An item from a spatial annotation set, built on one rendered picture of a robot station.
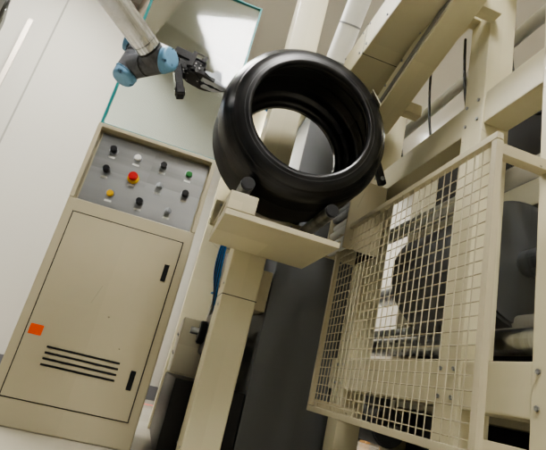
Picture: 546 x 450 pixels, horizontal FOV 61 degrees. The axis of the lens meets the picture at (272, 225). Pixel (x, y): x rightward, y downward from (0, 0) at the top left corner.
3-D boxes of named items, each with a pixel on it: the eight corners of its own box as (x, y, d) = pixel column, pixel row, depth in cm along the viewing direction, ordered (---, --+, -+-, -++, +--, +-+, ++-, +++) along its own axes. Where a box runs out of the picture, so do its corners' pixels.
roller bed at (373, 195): (323, 256, 194) (336, 193, 204) (355, 266, 197) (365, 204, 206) (342, 246, 176) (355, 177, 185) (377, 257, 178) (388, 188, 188)
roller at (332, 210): (292, 243, 176) (291, 231, 177) (304, 243, 177) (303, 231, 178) (326, 217, 144) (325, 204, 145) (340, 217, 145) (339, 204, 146)
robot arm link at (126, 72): (130, 66, 139) (145, 42, 144) (105, 71, 145) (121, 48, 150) (146, 86, 145) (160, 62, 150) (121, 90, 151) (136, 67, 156)
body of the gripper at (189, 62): (210, 57, 154) (177, 41, 152) (200, 78, 151) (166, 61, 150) (207, 70, 161) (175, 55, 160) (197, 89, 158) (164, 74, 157)
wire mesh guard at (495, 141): (306, 409, 165) (340, 230, 188) (310, 411, 166) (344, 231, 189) (473, 462, 82) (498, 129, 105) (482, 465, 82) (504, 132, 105)
